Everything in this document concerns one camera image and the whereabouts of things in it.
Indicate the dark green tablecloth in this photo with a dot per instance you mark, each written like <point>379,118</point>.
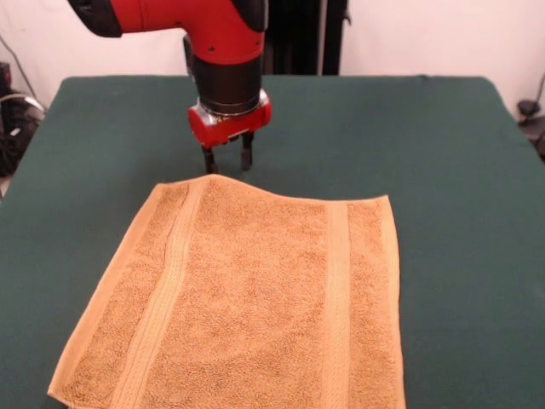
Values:
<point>447,170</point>

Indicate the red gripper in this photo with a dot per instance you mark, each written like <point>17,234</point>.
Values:
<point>232,125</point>

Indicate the yellow-orange terry towel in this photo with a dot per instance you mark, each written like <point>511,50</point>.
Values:
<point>255,298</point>

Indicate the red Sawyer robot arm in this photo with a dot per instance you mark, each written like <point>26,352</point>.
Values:
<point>204,42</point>

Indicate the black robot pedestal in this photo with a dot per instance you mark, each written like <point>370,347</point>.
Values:
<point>306,38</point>

